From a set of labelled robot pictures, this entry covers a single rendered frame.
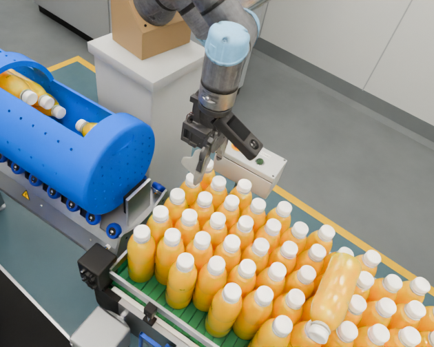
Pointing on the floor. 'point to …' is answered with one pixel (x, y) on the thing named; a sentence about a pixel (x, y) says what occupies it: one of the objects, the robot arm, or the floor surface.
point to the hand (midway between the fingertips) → (209, 171)
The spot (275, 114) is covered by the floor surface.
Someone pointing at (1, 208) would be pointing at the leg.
